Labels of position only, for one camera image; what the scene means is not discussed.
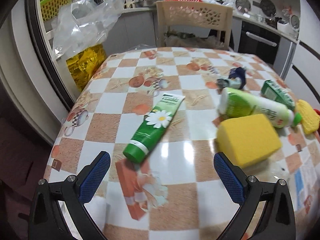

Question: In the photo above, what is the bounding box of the yellow sponge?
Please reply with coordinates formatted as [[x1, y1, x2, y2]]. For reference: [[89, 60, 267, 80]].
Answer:
[[216, 114, 282, 168]]

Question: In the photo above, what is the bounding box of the yellow foam fruit net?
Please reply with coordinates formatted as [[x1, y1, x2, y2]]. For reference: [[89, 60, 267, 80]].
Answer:
[[296, 99, 319, 135]]

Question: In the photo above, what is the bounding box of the light green drink bottle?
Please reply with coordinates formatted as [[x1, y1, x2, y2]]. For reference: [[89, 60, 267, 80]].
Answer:
[[218, 87, 302, 128]]

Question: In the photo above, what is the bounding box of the green cap milk bottle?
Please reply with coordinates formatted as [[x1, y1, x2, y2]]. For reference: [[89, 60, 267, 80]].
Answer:
[[260, 80, 296, 111]]

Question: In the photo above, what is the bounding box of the green chamomile cream tube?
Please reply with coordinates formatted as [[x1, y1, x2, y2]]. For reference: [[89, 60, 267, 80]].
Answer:
[[123, 93, 185, 164]]

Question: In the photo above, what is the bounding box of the blue wrapper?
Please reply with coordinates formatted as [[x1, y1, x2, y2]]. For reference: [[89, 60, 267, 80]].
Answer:
[[216, 67, 246, 89]]

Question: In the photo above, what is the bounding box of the checkered floral tablecloth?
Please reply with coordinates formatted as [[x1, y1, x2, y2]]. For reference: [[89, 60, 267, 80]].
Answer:
[[43, 47, 320, 240]]

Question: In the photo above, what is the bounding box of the white refrigerator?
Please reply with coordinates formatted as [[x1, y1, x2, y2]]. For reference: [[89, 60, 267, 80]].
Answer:
[[285, 0, 319, 109]]

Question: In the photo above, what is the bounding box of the gold foil bag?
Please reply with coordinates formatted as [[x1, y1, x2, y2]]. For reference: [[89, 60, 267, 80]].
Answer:
[[66, 44, 107, 91]]

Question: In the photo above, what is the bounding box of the black built-in oven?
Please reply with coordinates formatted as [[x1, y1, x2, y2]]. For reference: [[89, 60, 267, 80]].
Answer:
[[238, 21, 280, 65]]

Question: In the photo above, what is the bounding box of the white rice cooker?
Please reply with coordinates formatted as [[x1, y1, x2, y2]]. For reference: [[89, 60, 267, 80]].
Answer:
[[277, 20, 299, 35]]

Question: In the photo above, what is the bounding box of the clear plastic bag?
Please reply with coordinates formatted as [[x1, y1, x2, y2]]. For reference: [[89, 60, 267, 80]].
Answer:
[[51, 0, 125, 60]]

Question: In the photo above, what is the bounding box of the yellow green basket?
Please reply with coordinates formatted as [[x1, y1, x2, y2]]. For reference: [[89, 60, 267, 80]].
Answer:
[[40, 0, 72, 22]]

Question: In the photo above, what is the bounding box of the grey round trivet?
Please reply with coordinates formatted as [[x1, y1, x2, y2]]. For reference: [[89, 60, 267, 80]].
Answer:
[[235, 0, 251, 14]]

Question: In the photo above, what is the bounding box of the beige plastic chair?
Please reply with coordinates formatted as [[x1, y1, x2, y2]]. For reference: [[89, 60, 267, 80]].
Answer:
[[156, 1, 233, 50]]

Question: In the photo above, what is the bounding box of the round patterned wall plate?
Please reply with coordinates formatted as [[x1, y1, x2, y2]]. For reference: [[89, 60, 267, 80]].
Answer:
[[259, 0, 276, 18]]

